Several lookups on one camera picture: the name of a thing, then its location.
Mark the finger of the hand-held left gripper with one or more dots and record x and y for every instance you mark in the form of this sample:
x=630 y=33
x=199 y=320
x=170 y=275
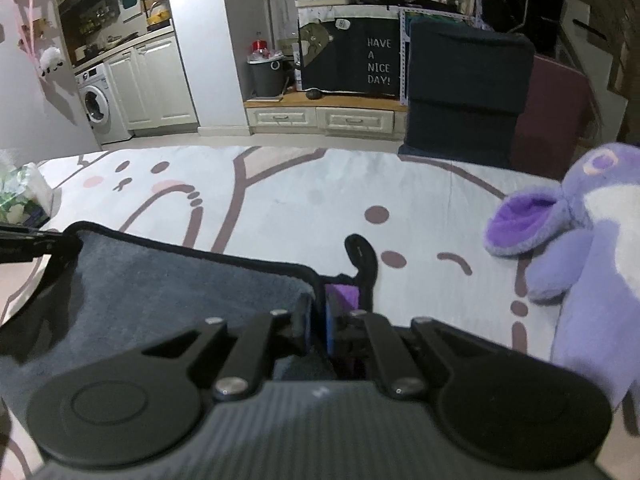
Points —
x=35 y=247

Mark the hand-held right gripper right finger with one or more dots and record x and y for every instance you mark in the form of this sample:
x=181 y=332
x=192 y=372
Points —
x=330 y=327

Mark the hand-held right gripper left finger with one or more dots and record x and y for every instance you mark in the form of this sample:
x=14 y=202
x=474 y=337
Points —
x=306 y=327

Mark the grey towel with black edging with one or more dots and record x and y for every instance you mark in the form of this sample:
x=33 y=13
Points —
x=165 y=285

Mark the tissue packet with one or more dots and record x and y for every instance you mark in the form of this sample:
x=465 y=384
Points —
x=22 y=192

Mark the printed cartoon blanket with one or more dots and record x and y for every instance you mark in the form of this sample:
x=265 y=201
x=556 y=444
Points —
x=300 y=195

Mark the white washing machine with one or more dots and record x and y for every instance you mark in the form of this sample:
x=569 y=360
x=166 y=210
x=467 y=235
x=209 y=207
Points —
x=97 y=102

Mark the small white plush toy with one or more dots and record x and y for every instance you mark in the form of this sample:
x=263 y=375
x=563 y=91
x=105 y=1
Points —
x=51 y=60

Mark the white kitchen cabinet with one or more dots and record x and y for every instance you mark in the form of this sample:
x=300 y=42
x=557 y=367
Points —
x=155 y=80

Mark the wooden platform with drawers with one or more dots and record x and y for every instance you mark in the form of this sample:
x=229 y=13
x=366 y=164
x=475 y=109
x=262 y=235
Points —
x=320 y=117

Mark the black range hood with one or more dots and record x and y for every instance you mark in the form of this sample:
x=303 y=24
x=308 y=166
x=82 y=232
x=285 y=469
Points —
x=90 y=10

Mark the grey trash bin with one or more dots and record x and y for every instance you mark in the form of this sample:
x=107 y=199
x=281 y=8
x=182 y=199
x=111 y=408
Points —
x=267 y=77

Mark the purple plush toy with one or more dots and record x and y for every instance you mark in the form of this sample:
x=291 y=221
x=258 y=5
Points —
x=595 y=260

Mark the dark printed curtain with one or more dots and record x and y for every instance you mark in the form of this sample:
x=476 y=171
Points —
x=350 y=55

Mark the dark blue chair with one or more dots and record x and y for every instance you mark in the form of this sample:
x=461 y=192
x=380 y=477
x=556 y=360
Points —
x=465 y=85

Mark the red-lidded jar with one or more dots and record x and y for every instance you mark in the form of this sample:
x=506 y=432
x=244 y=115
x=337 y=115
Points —
x=259 y=50

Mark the maroon board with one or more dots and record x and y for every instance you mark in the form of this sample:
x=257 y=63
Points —
x=555 y=115

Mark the cardboard box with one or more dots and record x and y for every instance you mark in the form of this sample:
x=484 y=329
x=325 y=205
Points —
x=600 y=25

